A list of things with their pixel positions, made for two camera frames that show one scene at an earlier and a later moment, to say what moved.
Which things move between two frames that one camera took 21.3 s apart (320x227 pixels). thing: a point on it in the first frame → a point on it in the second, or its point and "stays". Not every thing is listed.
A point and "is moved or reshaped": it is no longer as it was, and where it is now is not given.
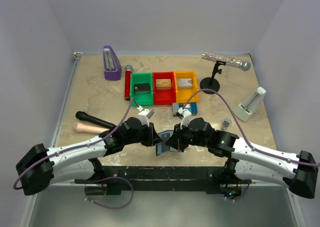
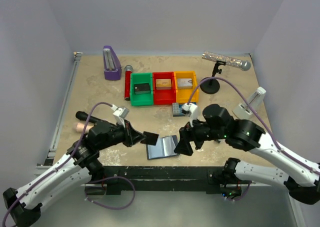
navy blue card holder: x=159 y=146 is moved or reshaped
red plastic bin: x=164 y=88 stays
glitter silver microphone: x=244 y=65 stays
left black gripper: x=153 y=138 → x=131 y=134
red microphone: x=128 y=70 stays
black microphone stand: x=212 y=83 stays
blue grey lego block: x=192 y=107 stays
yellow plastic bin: x=186 y=84 stays
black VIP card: x=165 y=137 is moved or reshaped
